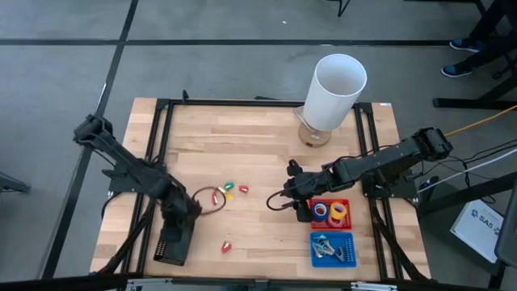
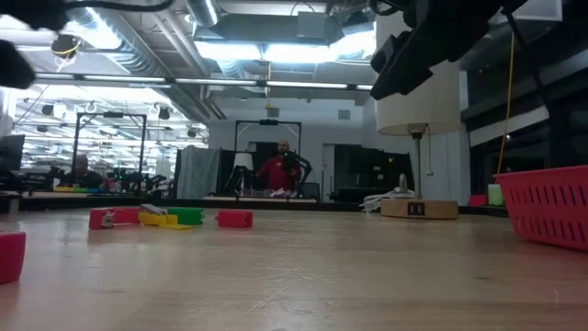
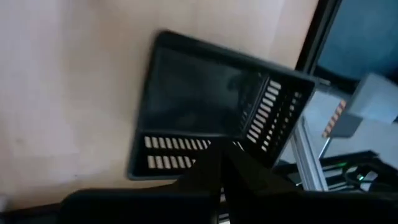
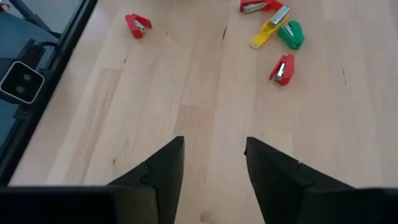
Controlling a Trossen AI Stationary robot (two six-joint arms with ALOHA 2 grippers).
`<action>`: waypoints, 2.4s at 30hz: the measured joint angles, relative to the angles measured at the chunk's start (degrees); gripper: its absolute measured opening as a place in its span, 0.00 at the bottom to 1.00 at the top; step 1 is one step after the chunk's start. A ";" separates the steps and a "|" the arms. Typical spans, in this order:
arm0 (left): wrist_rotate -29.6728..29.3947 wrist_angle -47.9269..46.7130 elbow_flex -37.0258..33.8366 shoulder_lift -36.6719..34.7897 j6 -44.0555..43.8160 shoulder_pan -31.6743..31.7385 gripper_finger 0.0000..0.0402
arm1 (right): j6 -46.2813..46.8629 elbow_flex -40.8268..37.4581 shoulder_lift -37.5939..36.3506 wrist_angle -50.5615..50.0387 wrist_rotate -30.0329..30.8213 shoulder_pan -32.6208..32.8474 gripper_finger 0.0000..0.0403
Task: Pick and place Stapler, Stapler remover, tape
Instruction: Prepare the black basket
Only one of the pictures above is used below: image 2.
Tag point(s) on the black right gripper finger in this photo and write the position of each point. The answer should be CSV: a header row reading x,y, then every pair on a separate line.
x,y
390,50
404,78

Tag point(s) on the red stapler with metal plate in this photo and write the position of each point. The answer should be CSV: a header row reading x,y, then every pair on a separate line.
x,y
124,216

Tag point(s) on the yellow stapler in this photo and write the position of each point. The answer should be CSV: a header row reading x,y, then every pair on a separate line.
x,y
154,219

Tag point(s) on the green stapler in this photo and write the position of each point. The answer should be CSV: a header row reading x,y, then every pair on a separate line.
x,y
186,216

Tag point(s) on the background black robot arm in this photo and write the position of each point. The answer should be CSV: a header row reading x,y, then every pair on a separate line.
x,y
298,161

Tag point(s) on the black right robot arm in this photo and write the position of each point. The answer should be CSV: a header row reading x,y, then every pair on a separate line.
x,y
482,9

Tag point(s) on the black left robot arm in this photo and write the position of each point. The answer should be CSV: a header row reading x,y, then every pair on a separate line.
x,y
32,11

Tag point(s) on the white shade wooden base lamp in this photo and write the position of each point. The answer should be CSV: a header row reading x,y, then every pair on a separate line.
x,y
427,115

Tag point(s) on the black monitor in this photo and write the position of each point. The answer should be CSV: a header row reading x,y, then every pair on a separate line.
x,y
11,154

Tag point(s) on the black cabinet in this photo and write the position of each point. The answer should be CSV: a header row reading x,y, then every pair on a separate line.
x,y
367,170

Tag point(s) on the person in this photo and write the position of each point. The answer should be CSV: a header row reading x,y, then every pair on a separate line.
x,y
275,174
82,177

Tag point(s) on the small red bin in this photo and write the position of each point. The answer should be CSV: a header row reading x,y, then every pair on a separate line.
x,y
478,200

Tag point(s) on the green cup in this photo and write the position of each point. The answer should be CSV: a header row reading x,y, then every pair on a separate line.
x,y
495,195

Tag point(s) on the small background table lamp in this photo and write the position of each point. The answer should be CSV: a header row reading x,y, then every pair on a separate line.
x,y
244,161

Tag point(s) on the red plastic basket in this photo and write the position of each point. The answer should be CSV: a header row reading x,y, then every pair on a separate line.
x,y
542,207

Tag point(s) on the grey hanging cloth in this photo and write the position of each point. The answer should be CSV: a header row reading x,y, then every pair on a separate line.
x,y
197,170

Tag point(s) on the black background rig frame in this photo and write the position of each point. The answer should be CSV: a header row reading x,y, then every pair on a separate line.
x,y
110,115
267,122

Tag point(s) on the black metal table frame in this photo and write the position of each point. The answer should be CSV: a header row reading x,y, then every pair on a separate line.
x,y
69,204

